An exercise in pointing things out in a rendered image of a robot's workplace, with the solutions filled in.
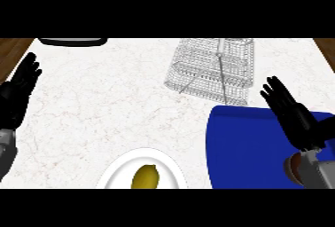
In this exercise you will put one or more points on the blue tray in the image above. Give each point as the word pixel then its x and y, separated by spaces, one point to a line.
pixel 253 147

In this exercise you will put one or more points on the white plate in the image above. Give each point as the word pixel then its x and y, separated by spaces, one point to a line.
pixel 117 171

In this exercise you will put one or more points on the brown cupcake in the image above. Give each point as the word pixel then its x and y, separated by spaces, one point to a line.
pixel 291 168

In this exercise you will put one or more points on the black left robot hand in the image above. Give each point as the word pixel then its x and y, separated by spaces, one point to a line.
pixel 17 88

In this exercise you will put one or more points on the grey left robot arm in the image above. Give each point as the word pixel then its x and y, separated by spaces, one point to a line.
pixel 6 156

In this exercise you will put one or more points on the yellow lemon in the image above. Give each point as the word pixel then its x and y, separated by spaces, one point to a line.
pixel 145 177

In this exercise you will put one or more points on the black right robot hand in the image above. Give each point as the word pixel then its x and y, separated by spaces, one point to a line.
pixel 297 118

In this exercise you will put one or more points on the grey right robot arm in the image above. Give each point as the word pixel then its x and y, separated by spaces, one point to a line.
pixel 316 171

